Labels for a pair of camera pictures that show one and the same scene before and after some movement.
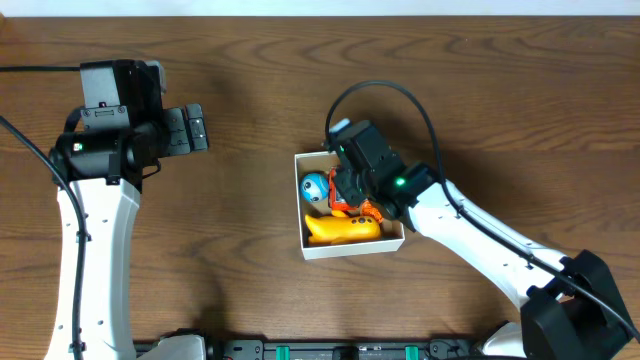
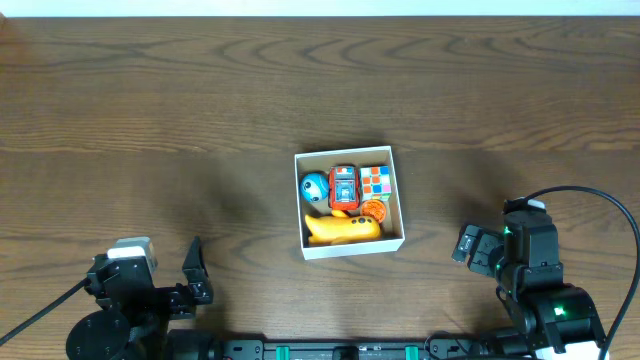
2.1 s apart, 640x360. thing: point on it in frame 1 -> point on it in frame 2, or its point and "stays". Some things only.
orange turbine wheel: (368, 209) stays
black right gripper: (347, 187) -> (484, 248)
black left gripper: (176, 131) -> (163, 295)
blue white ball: (314, 187) stays
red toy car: (336, 200) stays
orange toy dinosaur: (338, 228) stays
